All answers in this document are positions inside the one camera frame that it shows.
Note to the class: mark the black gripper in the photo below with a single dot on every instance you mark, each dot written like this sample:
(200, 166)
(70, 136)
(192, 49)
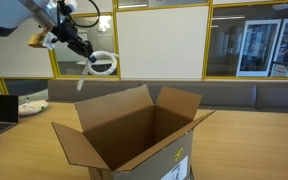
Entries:
(65, 32)

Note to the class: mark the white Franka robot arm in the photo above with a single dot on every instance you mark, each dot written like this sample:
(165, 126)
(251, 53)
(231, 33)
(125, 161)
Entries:
(7, 13)

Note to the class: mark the brown cardboard shipping box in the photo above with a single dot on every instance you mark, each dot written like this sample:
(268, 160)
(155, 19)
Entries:
(124, 136)

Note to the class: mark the white plastic device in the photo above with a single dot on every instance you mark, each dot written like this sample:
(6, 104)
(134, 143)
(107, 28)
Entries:
(32, 107)

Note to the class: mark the black laptop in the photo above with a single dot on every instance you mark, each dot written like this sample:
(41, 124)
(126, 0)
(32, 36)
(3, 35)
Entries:
(0, 108)

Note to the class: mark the grey upholstered bench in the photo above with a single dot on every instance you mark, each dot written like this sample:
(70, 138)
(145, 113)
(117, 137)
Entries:
(250, 95)

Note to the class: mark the white framed glass panel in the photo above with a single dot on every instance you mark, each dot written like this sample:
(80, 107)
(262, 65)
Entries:
(257, 46)
(284, 26)

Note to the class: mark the yellow window frame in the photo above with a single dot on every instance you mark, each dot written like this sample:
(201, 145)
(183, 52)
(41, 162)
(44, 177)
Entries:
(207, 40)

